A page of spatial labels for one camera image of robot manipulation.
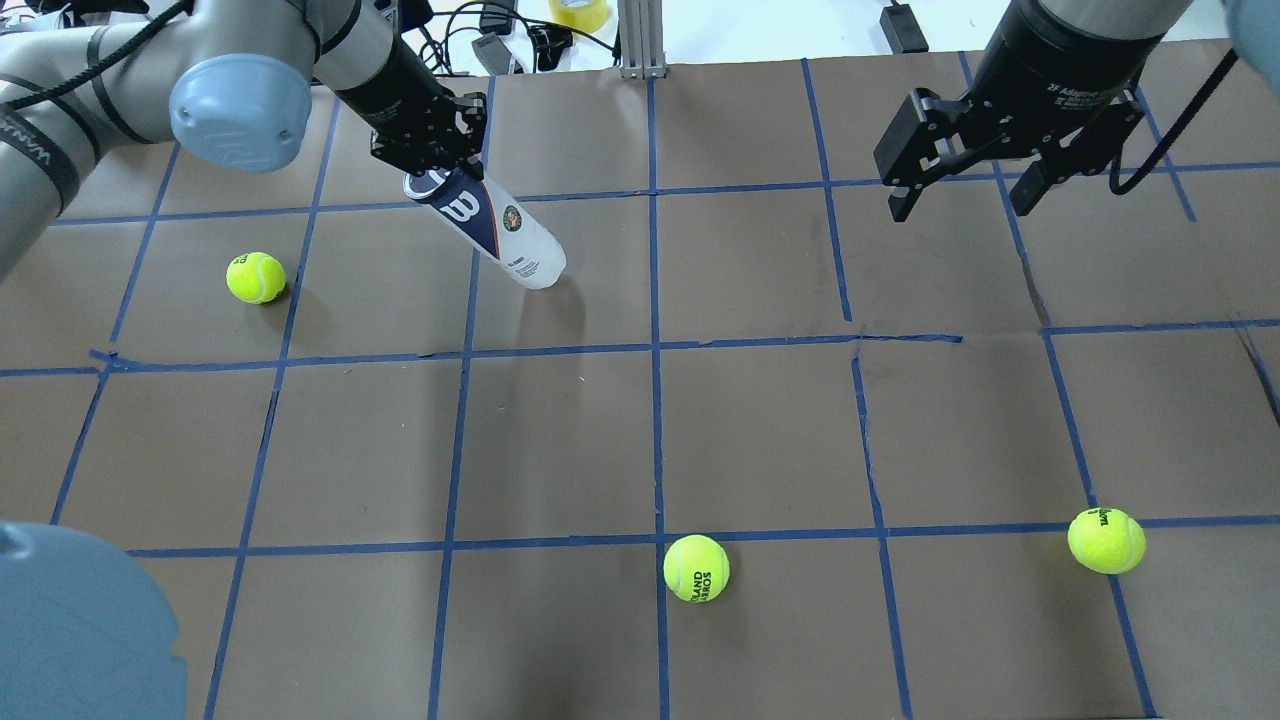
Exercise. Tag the aluminium frame post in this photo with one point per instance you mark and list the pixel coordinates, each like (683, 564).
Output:
(640, 31)

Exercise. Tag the centre back tennis ball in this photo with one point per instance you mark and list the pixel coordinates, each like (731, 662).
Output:
(696, 569)

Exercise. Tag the yellow tape roll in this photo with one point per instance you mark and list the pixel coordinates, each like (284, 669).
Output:
(586, 16)

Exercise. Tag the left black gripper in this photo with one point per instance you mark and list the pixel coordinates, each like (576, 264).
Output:
(388, 88)

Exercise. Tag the white blue tennis ball can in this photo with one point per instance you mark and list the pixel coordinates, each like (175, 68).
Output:
(494, 222)

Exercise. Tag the tennis ball with Wilson print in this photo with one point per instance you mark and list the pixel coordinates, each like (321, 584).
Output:
(1107, 540)

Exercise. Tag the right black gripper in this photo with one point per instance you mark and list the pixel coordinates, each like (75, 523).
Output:
(1050, 62)

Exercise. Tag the tennis ball near left gripper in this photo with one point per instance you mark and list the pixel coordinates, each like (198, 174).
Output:
(255, 278)

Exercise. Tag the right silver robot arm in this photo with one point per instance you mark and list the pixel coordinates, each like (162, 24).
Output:
(1252, 29)

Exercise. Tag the black power brick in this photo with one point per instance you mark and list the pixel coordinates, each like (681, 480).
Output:
(902, 29)

